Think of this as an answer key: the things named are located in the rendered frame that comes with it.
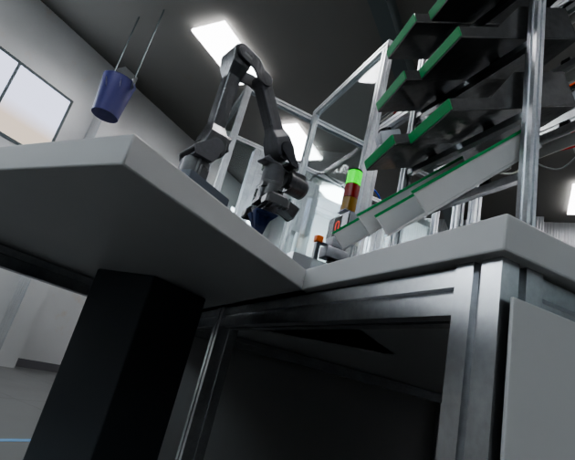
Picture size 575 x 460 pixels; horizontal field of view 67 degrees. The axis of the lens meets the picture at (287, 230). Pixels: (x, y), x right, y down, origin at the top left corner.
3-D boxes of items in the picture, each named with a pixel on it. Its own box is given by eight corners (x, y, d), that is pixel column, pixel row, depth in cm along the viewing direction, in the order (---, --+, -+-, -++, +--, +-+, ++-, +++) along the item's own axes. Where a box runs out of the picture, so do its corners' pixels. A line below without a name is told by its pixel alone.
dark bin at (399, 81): (405, 80, 91) (397, 49, 92) (377, 112, 103) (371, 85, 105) (511, 78, 99) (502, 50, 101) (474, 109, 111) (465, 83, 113)
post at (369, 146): (336, 303, 130) (387, 45, 163) (330, 304, 133) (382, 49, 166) (344, 306, 131) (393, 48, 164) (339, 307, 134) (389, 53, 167)
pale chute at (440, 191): (428, 214, 65) (412, 190, 66) (387, 236, 77) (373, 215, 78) (543, 146, 75) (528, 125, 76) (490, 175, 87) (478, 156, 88)
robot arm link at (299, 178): (284, 139, 111) (317, 160, 118) (266, 147, 117) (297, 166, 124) (274, 178, 108) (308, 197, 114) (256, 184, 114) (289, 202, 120)
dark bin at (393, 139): (394, 145, 86) (385, 111, 87) (366, 171, 98) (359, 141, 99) (507, 138, 94) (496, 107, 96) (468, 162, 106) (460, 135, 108)
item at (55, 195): (-182, 178, 68) (-172, 162, 69) (182, 315, 140) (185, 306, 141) (121, 164, 33) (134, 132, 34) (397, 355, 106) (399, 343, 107)
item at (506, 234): (504, 249, 31) (507, 212, 32) (162, 316, 164) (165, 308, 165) (1056, 502, 78) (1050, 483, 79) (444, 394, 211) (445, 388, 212)
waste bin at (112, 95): (130, 127, 585) (146, 91, 605) (112, 106, 544) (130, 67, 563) (99, 124, 597) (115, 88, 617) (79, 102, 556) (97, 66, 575)
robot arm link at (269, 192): (274, 167, 102) (297, 177, 104) (247, 190, 119) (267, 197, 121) (266, 199, 100) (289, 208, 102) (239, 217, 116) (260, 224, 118)
